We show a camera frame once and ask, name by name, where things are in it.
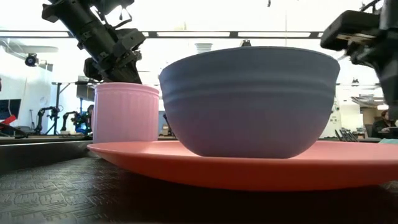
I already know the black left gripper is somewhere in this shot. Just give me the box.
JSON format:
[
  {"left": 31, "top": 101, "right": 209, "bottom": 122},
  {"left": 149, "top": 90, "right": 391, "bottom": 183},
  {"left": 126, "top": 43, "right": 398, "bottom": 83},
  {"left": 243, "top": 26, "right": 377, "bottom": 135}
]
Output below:
[{"left": 83, "top": 28, "right": 146, "bottom": 85}]

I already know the pink plastic mug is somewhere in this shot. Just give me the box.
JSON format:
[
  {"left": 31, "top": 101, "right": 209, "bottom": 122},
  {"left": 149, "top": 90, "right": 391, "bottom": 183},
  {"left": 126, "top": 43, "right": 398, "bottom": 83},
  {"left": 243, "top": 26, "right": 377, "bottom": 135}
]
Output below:
[{"left": 91, "top": 82, "right": 160, "bottom": 144}]

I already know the dark wall screen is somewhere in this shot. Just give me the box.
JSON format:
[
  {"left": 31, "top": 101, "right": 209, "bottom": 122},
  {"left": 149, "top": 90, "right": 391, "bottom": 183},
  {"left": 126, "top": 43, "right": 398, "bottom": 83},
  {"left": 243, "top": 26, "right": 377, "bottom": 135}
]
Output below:
[{"left": 0, "top": 98, "right": 22, "bottom": 121}]

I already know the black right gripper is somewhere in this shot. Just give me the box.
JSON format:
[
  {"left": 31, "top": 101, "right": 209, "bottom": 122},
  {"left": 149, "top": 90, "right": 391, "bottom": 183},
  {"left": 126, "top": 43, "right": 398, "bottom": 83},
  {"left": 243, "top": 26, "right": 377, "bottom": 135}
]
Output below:
[{"left": 320, "top": 0, "right": 398, "bottom": 121}]

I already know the black serving tray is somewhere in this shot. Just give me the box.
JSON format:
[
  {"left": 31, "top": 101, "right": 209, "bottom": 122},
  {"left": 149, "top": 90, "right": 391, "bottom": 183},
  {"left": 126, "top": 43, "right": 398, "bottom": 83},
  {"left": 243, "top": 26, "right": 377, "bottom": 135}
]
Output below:
[{"left": 0, "top": 139, "right": 398, "bottom": 224}]

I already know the pink round plate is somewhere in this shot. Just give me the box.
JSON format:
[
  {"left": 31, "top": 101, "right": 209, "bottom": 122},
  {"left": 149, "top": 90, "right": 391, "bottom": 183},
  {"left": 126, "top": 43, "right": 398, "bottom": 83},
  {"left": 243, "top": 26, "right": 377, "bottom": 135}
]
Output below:
[{"left": 86, "top": 139, "right": 398, "bottom": 192}]

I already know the black metal stand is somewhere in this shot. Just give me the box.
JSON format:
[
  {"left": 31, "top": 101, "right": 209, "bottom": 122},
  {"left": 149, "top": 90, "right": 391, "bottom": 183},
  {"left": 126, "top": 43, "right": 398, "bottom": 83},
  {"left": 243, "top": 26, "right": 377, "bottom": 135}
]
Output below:
[{"left": 51, "top": 80, "right": 100, "bottom": 135}]

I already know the black ceiling spotlight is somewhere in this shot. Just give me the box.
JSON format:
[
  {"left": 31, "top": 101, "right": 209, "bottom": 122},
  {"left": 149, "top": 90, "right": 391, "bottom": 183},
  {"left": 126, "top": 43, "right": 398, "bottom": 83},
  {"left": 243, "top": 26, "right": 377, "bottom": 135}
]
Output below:
[{"left": 24, "top": 52, "right": 40, "bottom": 68}]

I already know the black overhead beam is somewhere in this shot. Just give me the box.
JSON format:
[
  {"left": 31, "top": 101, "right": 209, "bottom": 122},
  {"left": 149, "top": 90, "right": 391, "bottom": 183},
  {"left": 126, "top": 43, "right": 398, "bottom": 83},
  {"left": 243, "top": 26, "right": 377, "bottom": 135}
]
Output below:
[{"left": 0, "top": 30, "right": 324, "bottom": 39}]

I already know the blue bowl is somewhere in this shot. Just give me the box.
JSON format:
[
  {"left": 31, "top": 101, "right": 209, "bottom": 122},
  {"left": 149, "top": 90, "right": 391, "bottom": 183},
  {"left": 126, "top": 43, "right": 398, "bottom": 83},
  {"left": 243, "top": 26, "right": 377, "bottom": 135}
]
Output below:
[{"left": 159, "top": 45, "right": 341, "bottom": 159}]

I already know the seated person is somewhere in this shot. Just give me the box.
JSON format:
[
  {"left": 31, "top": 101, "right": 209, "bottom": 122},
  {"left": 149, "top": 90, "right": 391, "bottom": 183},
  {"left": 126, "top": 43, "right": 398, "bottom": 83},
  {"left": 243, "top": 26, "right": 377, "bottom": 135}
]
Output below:
[{"left": 86, "top": 104, "right": 95, "bottom": 136}]

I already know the white ribbed ceiling fixture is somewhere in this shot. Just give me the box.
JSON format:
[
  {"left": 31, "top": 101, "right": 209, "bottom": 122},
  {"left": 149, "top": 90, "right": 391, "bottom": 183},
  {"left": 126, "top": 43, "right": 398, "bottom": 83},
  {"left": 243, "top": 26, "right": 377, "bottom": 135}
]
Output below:
[{"left": 194, "top": 42, "right": 214, "bottom": 54}]

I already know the red object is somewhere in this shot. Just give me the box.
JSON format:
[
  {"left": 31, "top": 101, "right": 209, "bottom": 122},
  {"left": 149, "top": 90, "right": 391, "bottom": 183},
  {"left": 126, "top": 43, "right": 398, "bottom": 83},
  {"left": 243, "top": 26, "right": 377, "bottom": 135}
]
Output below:
[{"left": 0, "top": 114, "right": 18, "bottom": 127}]

